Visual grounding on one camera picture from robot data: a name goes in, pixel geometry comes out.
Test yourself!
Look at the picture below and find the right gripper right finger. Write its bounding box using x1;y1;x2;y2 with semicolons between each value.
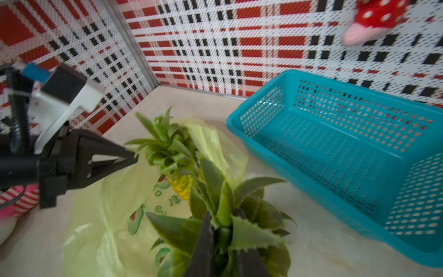
235;249;270;277

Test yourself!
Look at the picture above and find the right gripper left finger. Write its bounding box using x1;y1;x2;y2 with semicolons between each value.
183;212;215;277

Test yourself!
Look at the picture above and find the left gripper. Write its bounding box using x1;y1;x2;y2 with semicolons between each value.
37;129;138;209

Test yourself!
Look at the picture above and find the yellow pineapple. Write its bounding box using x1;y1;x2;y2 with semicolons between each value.
147;157;291;277

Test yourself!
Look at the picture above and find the green-yellow pineapple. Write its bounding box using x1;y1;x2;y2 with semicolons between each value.
125;107;200;201

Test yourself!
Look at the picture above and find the green plastic bag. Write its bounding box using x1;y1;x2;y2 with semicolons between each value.
62;120;248;277

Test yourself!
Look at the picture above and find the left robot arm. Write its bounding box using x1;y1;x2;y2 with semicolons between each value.
1;62;138;208

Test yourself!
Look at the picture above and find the pink striped plush toy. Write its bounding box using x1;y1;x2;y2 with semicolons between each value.
1;184;40;244

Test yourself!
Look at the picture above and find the teal plastic basket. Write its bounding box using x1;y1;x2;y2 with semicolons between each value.
226;70;443;268

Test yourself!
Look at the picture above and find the pink plush toy hanging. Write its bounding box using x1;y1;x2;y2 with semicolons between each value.
341;0;411;47

